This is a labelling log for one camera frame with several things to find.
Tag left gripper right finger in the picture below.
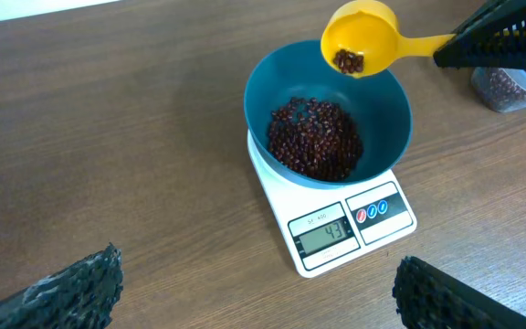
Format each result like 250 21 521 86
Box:
392 256 526 329

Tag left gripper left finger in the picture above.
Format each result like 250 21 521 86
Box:
0 244 123 329

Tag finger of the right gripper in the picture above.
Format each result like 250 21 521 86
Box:
434 21 526 70
453 0 526 35

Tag yellow plastic measuring scoop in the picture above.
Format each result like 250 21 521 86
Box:
321 0 454 79

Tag red adzuki beans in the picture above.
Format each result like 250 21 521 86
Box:
267 48 526 183

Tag white digital kitchen scale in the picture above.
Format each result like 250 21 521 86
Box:
247 134 417 278

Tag blue plastic bowl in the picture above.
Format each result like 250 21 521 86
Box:
243 39 413 189

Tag clear plastic container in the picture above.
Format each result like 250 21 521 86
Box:
470 68 526 113

